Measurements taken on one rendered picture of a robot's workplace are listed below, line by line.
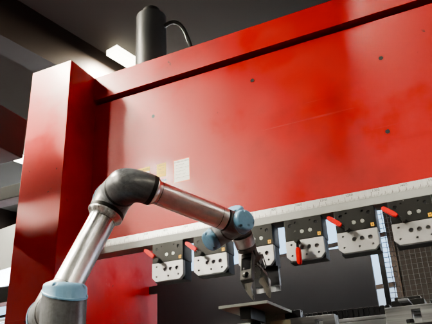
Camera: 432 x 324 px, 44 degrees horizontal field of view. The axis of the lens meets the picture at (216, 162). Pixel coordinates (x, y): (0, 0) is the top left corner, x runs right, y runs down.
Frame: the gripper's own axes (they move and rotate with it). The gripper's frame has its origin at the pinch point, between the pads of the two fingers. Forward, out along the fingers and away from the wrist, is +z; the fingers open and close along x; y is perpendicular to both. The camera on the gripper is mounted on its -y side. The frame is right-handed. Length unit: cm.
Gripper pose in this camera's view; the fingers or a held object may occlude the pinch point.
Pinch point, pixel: (260, 297)
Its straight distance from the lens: 205.9
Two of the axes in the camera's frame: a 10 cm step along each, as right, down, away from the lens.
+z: 3.1, 9.3, 2.2
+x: -9.0, 2.1, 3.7
